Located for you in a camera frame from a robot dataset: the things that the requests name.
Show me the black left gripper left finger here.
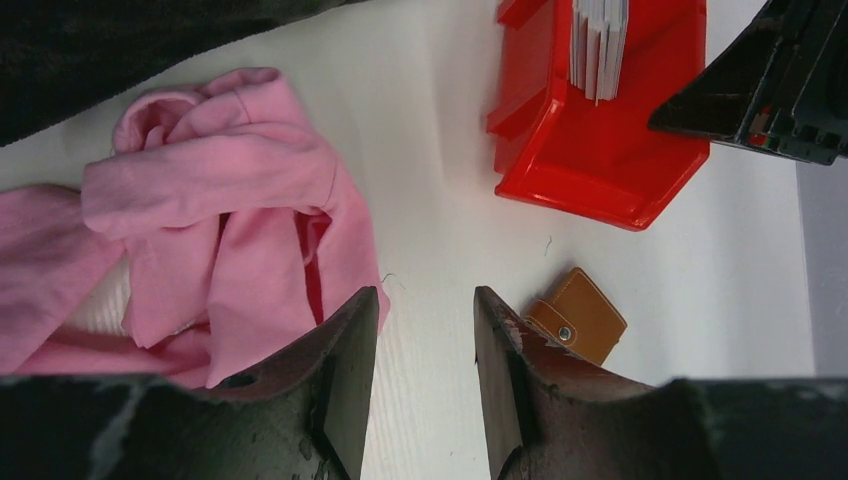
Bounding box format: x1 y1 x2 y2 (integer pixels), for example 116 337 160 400
1 287 379 479

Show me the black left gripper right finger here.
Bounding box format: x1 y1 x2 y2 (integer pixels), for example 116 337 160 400
474 286 847 479

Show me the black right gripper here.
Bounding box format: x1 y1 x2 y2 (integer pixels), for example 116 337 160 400
648 0 847 166

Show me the brown leather card holder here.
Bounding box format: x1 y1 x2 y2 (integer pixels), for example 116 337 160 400
522 267 628 366

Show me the stack of cards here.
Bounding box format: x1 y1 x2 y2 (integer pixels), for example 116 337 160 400
569 0 630 105

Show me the red plastic bin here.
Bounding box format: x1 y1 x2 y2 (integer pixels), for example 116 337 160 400
486 1 710 231

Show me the pink cloth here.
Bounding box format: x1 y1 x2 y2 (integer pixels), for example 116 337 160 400
1 68 381 388

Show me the black floral blanket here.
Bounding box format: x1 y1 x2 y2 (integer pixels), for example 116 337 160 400
1 0 341 145

